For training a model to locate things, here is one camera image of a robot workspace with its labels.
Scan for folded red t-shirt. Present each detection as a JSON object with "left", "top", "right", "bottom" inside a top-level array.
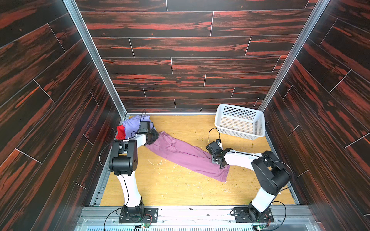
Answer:
[{"left": 115, "top": 125, "right": 126, "bottom": 140}]

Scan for folded lavender t-shirt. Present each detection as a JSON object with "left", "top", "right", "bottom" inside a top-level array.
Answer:
[{"left": 122, "top": 115, "right": 151, "bottom": 139}]

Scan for magenta t-shirt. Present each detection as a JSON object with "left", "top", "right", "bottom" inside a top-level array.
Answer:
[{"left": 146, "top": 131, "right": 229, "bottom": 182}]

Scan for aluminium right corner post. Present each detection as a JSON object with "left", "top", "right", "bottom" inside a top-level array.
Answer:
[{"left": 258, "top": 0, "right": 330, "bottom": 112}]

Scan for aluminium back floor rail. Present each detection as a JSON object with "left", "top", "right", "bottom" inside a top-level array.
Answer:
[{"left": 127, "top": 112, "right": 216, "bottom": 116}]

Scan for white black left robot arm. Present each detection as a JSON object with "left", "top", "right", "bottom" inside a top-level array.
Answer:
[{"left": 108, "top": 121, "right": 159, "bottom": 223}]

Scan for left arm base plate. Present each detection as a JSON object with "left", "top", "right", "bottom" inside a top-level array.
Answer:
[{"left": 119, "top": 207, "right": 159, "bottom": 224}]

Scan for white perforated plastic basket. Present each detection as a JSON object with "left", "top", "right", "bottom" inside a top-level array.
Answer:
[{"left": 214, "top": 104, "right": 266, "bottom": 140}]

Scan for aluminium front rail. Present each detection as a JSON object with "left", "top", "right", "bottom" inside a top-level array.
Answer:
[{"left": 75, "top": 205, "right": 323, "bottom": 231}]

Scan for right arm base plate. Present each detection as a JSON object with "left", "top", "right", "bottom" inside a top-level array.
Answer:
[{"left": 230, "top": 207, "right": 274, "bottom": 223}]

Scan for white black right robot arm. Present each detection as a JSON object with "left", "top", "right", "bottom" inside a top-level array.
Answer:
[{"left": 206, "top": 140, "right": 292, "bottom": 223}]

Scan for aluminium corner post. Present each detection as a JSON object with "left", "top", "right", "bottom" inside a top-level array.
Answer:
[
  {"left": 63, "top": 0, "right": 128, "bottom": 120},
  {"left": 258, "top": 0, "right": 330, "bottom": 112}
]

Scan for aluminium left corner post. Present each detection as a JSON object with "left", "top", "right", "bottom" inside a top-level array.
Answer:
[{"left": 63, "top": 0, "right": 128, "bottom": 120}]

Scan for aluminium left floor rail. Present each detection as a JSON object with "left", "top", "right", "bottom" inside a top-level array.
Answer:
[{"left": 86, "top": 140, "right": 118, "bottom": 207}]

